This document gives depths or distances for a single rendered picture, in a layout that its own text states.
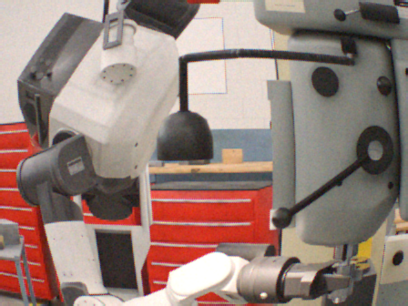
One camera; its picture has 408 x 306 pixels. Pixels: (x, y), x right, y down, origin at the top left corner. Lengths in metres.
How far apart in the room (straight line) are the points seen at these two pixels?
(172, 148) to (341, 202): 0.24
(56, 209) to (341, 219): 0.54
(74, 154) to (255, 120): 8.92
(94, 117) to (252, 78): 8.87
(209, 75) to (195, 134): 9.30
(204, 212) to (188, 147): 4.75
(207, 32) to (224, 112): 0.91
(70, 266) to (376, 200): 0.59
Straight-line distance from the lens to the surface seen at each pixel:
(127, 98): 1.73
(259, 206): 6.01
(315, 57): 1.24
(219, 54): 1.25
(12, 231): 4.61
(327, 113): 1.34
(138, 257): 2.06
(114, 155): 1.74
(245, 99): 10.57
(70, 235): 1.65
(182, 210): 6.12
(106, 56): 1.65
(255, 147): 10.55
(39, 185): 1.68
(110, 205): 2.07
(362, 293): 1.80
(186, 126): 1.33
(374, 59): 1.34
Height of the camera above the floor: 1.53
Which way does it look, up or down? 3 degrees down
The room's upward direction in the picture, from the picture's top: 2 degrees counter-clockwise
